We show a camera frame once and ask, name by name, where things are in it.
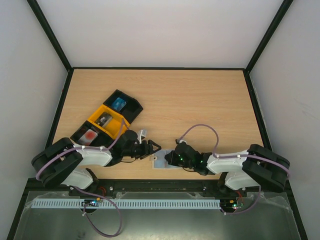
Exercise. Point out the white slotted cable duct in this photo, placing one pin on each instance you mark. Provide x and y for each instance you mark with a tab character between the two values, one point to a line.
190	204

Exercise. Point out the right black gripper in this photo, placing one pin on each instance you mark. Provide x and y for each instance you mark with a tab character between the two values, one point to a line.
175	157

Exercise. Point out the light blue card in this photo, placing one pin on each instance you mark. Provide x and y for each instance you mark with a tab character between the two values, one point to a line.
162	162

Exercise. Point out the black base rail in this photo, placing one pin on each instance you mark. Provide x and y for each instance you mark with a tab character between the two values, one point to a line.
206	188

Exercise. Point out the black bin near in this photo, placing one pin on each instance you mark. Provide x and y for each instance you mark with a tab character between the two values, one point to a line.
103	139

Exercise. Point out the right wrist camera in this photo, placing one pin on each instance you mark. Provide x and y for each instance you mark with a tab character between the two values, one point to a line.
180	141

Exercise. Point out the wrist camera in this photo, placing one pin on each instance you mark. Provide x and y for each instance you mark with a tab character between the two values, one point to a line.
141	135
180	141

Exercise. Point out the yellow bin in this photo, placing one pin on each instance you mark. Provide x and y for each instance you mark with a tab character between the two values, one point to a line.
118	125

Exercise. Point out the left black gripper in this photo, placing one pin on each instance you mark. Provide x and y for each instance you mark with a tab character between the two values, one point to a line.
146	150

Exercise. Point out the white red card in bin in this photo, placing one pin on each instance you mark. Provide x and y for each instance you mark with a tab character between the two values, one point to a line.
87	138

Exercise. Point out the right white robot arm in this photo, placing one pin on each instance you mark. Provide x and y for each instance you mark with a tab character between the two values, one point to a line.
253	167

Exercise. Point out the blue card in bin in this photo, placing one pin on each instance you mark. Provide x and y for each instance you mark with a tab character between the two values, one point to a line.
118	104

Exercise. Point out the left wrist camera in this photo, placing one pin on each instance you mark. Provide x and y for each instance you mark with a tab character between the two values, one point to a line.
141	135

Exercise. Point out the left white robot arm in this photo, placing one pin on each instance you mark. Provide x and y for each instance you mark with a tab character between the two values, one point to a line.
62	162

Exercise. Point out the black card in bin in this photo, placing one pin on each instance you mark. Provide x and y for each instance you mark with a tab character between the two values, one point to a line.
104	119

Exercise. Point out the black bin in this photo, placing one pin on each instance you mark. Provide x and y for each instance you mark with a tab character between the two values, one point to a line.
132	109
103	139

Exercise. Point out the black enclosure frame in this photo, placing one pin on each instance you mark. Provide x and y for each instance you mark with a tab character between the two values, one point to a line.
276	42

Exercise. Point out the black bin far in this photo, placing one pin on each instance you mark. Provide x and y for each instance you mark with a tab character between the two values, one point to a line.
132	109

